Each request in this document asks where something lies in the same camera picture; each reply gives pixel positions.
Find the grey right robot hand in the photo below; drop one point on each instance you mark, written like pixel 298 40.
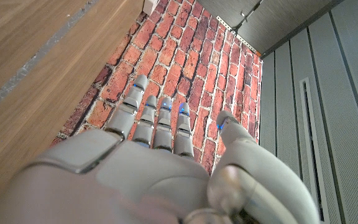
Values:
pixel 135 180

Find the brick print backdrop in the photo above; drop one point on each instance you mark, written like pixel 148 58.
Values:
pixel 197 62

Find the grey tape outline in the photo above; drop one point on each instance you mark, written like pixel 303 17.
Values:
pixel 33 62

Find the long ceiling slot vent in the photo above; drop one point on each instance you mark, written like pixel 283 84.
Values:
pixel 312 140

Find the white perforated backdrop rail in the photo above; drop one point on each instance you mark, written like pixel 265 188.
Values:
pixel 238 36

